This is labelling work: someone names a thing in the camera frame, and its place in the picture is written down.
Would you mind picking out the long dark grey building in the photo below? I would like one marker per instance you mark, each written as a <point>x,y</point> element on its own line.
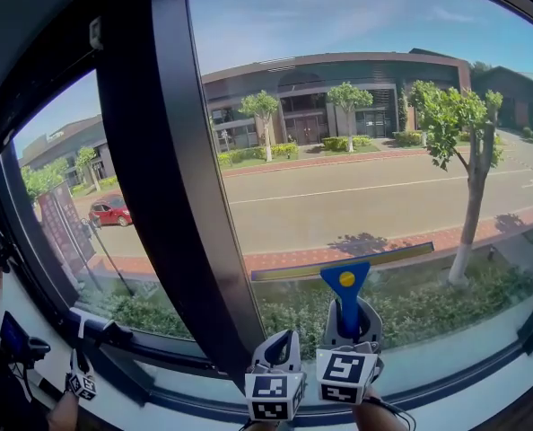
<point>338,70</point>

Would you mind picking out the black window frame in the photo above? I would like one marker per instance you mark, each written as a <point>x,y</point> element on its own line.
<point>159,151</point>

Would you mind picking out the row of small street trees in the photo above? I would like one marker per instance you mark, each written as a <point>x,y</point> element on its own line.
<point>259,103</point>

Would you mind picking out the person's right forearm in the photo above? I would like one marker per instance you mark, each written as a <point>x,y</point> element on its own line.
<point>374,416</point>

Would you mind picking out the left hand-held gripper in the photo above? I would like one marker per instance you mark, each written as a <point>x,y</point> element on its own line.
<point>271,393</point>

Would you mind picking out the large window glass pane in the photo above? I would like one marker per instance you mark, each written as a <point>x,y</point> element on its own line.
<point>338,16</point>

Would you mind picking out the narrow window glass pane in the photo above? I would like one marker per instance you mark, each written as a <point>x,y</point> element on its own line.
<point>181,375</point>
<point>69,119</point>

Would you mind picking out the red car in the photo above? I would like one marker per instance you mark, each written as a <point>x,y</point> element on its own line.
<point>111,213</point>

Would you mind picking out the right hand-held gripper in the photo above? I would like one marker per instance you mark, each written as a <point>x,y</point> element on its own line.
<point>343,375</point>

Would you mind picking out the black street lamp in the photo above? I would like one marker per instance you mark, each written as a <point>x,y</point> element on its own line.
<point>109,258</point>

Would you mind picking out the person's left forearm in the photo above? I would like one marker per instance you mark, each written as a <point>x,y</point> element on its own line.
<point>262,425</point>

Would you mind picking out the blue squeegee with brass blade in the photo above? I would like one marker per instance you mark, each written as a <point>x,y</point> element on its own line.
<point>349,303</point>

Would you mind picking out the small grey gabled building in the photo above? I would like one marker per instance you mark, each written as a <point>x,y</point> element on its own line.
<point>513,92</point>

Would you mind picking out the small white window latch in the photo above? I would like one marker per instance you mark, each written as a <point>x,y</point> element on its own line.
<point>96,32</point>

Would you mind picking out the red banner sign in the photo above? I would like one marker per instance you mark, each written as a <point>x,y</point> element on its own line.
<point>64,227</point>

